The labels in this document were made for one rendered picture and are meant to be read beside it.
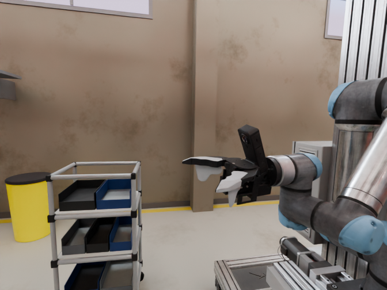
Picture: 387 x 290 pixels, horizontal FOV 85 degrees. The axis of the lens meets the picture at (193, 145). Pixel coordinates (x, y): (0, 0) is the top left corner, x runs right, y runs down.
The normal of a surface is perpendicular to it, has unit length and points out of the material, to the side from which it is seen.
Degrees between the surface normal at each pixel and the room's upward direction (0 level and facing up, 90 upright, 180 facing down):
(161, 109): 90
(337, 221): 62
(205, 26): 90
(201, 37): 90
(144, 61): 90
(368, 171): 48
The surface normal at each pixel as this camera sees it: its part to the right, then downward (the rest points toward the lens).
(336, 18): 0.20, 0.12
